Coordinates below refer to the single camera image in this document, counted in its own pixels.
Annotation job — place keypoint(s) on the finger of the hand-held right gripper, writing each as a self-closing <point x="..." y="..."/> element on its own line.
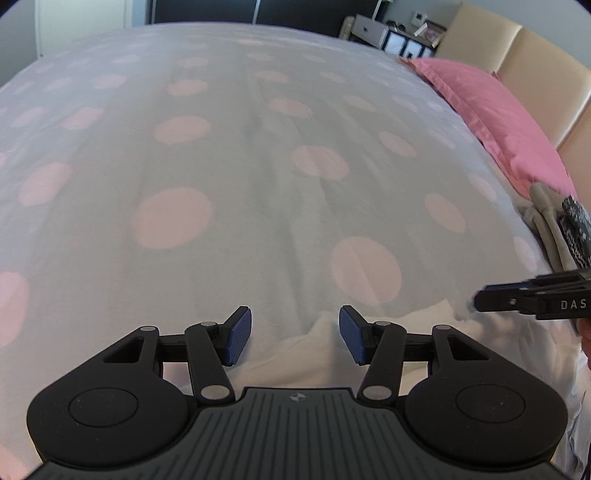
<point x="505" y="301"/>
<point x="517" y="284"/>

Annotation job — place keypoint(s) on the dark sliding wardrobe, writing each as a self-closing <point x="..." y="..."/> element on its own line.
<point x="258" y="10"/>

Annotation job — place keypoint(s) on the dark patterned cloth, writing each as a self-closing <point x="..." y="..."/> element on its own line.
<point x="577" y="228"/>

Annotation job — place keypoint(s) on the beige padded headboard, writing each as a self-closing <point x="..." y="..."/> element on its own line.
<point x="540" y="50"/>

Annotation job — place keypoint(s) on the grey pink-dotted blanket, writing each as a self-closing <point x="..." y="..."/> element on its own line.
<point x="231" y="161"/>

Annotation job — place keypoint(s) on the pink pillow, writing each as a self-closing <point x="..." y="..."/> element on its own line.
<point x="498" y="120"/>

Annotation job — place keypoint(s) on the white door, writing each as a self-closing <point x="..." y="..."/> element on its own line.
<point x="83" y="25"/>

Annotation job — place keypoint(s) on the white storage box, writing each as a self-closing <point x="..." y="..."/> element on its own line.
<point x="368" y="30"/>

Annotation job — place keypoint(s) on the cream white garment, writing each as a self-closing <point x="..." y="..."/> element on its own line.
<point x="323" y="344"/>

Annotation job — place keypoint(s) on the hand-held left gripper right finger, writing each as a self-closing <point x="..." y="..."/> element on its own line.
<point x="352" y="334"/>

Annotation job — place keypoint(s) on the person's right hand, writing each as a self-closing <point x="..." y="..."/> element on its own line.
<point x="585" y="341"/>

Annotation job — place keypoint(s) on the folded beige garment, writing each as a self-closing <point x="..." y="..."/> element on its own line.
<point x="547" y="226"/>

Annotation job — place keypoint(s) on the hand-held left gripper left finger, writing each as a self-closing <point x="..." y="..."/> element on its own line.
<point x="239" y="334"/>

